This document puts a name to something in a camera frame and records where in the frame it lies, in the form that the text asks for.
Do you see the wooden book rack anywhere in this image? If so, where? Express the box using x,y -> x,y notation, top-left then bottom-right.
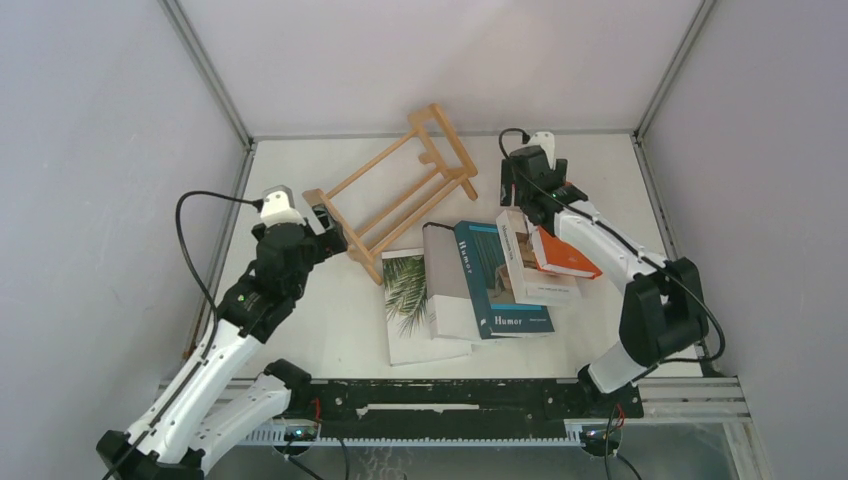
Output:
302,103 -> 478,285

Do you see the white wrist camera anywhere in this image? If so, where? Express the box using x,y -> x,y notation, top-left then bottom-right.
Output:
260,185 -> 306,227
527,131 -> 556,170

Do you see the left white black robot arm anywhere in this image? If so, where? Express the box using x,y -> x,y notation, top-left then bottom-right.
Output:
96,202 -> 348,479

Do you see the right black camera cable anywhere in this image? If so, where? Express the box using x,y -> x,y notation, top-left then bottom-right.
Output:
498,127 -> 727,364

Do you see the teal Humor book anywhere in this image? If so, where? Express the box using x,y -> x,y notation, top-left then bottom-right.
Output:
453,221 -> 555,340

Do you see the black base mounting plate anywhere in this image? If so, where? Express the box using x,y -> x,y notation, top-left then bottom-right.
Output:
283,379 -> 644,442

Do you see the left black camera cable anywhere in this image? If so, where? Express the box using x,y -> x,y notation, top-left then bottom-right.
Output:
174,190 -> 265,319

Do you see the aluminium frame rail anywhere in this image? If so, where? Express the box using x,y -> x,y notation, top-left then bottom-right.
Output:
158,376 -> 753,425

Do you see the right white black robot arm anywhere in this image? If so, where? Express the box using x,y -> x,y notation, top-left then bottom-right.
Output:
502,145 -> 712,416

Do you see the grey white notebook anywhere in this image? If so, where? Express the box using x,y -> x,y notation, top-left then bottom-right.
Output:
422,222 -> 482,344

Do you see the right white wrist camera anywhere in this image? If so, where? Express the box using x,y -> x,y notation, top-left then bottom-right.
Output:
527,131 -> 556,170

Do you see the palm leaf white book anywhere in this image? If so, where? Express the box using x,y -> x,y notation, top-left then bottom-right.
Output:
381,248 -> 472,367

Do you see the black camera cable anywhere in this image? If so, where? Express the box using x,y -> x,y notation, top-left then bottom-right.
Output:
174,190 -> 265,319
498,127 -> 727,364

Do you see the orange cover book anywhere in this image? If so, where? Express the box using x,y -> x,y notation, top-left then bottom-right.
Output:
530,227 -> 602,279

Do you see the coffee cover white book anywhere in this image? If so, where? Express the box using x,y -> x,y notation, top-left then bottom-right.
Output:
496,210 -> 582,307

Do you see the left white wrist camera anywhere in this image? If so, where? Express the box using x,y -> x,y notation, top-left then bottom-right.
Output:
260,185 -> 306,227

